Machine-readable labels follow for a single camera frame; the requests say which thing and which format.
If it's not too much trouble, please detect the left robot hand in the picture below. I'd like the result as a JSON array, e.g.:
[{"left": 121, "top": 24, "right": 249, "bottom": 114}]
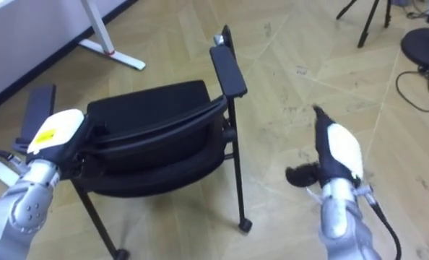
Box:
[{"left": 25, "top": 108, "right": 92, "bottom": 181}]

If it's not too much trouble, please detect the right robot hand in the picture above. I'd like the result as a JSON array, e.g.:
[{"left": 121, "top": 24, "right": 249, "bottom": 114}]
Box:
[{"left": 285, "top": 104, "right": 365, "bottom": 189}]

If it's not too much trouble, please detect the black office chair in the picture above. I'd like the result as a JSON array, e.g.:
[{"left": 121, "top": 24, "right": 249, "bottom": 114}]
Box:
[{"left": 12, "top": 24, "right": 254, "bottom": 260}]

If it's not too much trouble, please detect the white desk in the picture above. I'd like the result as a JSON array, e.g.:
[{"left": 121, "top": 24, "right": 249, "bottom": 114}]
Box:
[{"left": 0, "top": 0, "right": 147, "bottom": 72}]

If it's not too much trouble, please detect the black round stand base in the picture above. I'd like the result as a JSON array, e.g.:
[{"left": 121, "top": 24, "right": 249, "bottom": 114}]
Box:
[{"left": 400, "top": 27, "right": 429, "bottom": 73}]

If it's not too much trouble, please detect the black tripod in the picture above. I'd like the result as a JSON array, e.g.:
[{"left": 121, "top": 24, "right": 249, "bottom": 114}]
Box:
[{"left": 335, "top": 0, "right": 393, "bottom": 49}]

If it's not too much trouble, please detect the black floor cable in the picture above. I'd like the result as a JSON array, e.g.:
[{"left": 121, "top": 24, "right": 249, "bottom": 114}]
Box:
[{"left": 395, "top": 66, "right": 429, "bottom": 121}]

